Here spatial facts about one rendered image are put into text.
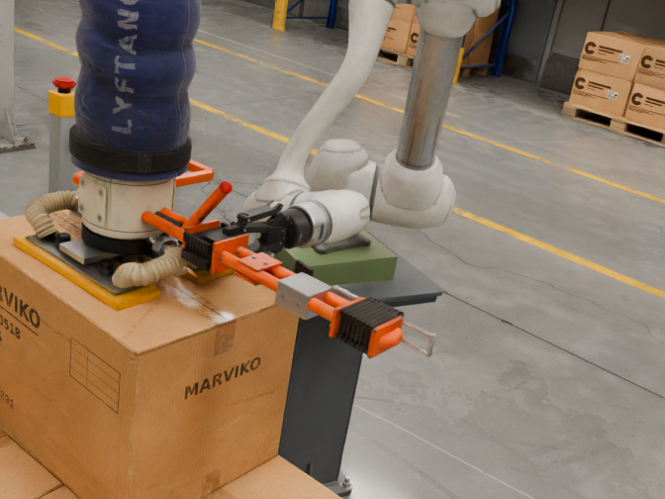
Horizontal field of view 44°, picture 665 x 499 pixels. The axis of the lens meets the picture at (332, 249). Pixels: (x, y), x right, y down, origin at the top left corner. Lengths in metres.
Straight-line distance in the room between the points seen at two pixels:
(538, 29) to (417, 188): 8.37
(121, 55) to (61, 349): 0.54
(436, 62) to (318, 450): 1.22
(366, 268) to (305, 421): 0.51
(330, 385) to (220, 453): 0.77
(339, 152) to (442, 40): 0.43
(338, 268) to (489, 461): 1.09
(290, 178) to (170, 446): 0.61
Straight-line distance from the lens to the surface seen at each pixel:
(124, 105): 1.50
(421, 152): 2.06
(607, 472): 3.11
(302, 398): 2.36
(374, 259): 2.18
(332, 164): 2.12
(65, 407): 1.64
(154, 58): 1.48
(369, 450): 2.84
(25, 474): 1.78
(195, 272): 1.63
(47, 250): 1.68
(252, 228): 1.50
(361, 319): 1.25
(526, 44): 10.46
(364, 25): 1.79
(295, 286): 1.33
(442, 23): 1.85
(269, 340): 1.62
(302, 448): 2.48
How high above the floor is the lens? 1.67
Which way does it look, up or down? 23 degrees down
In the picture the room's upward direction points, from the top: 10 degrees clockwise
